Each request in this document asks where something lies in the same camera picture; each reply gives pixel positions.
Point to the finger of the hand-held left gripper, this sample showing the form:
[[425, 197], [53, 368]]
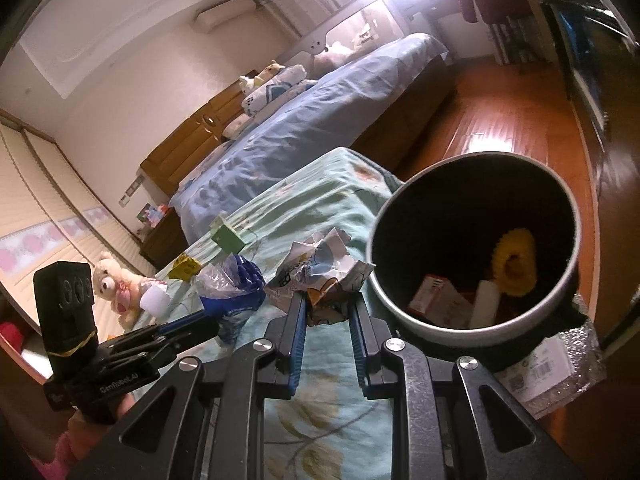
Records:
[[185, 320], [200, 327]]

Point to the black round waste bin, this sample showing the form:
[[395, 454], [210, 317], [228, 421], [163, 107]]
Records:
[[450, 210]]

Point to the white tissue packet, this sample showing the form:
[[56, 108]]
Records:
[[487, 302]]

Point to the white plush toy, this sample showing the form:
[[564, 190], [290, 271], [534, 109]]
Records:
[[246, 82]]

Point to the photo frame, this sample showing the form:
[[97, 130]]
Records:
[[146, 213]]

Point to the cream teddy bear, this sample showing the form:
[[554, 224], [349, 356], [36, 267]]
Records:
[[107, 280]]

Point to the wooden headboard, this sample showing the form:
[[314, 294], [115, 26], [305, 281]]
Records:
[[190, 145]]

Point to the wooden nightstand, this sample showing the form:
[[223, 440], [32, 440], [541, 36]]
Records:
[[165, 240]]

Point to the bubble wrap mailer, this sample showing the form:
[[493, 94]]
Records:
[[545, 365]]

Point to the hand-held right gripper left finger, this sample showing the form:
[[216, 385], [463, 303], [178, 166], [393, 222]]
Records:
[[300, 345]]

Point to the red cardboard box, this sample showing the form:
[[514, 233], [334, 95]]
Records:
[[435, 295]]

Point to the pink plush toy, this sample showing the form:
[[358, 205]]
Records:
[[335, 52]]

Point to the yellow plush toy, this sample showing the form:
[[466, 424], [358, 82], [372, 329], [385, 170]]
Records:
[[270, 71]]

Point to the pink pillow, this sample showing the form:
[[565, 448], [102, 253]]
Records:
[[237, 125]]

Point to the blue plastic bag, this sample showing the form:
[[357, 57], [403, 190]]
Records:
[[235, 285]]

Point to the yellow snack wrapper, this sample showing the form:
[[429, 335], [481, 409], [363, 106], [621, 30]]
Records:
[[182, 266]]

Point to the wall switch panel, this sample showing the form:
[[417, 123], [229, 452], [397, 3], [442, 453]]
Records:
[[131, 190]]

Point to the cream sliding closet doors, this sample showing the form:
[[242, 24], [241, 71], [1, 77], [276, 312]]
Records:
[[60, 220]]

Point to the folded panda print quilt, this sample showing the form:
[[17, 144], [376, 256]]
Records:
[[275, 90]]

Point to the white air conditioner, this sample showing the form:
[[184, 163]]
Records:
[[222, 12]]

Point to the person's left hand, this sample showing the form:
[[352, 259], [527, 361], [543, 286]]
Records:
[[90, 435]]

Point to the grey mesh bed rail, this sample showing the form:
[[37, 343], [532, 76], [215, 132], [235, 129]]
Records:
[[320, 40]]

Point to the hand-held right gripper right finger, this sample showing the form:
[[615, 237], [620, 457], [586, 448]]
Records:
[[357, 345]]

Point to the green carton box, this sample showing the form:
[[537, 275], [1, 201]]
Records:
[[227, 237]]

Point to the bed with blue sheet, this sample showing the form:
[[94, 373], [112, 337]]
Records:
[[300, 125]]

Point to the grey patterned curtain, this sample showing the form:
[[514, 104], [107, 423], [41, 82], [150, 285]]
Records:
[[285, 0]]

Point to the printed paper wrapper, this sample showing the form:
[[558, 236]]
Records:
[[320, 265]]

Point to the clothes rack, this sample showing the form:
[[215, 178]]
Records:
[[512, 40]]

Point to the black glossy cabinet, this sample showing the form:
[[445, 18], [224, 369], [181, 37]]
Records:
[[615, 110]]

